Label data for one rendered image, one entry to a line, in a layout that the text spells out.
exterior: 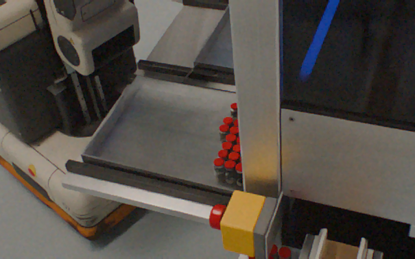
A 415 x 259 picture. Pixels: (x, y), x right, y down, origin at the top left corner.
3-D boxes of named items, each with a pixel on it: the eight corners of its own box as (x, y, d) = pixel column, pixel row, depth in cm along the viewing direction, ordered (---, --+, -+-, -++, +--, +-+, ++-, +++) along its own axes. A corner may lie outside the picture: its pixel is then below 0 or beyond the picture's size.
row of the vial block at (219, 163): (253, 120, 128) (252, 105, 124) (223, 182, 116) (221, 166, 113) (243, 119, 128) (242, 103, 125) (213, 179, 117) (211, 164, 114)
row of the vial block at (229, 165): (263, 122, 127) (263, 107, 124) (234, 185, 116) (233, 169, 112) (253, 121, 128) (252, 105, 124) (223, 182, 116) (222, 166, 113)
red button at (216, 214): (237, 218, 98) (236, 203, 95) (230, 238, 96) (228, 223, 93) (216, 213, 99) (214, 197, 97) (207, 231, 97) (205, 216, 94)
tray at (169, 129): (280, 114, 129) (280, 101, 126) (241, 205, 112) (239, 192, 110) (140, 86, 140) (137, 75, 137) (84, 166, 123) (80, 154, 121)
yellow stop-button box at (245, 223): (278, 226, 98) (278, 198, 93) (265, 262, 94) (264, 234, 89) (234, 215, 101) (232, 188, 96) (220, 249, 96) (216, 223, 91)
